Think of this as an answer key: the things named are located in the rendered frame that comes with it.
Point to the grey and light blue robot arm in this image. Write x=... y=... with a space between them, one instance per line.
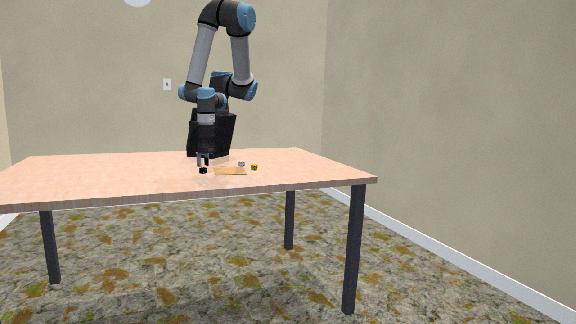
x=239 y=19

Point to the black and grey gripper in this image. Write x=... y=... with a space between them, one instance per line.
x=206 y=135

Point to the tan translucent mat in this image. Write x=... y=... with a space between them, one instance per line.
x=229 y=171

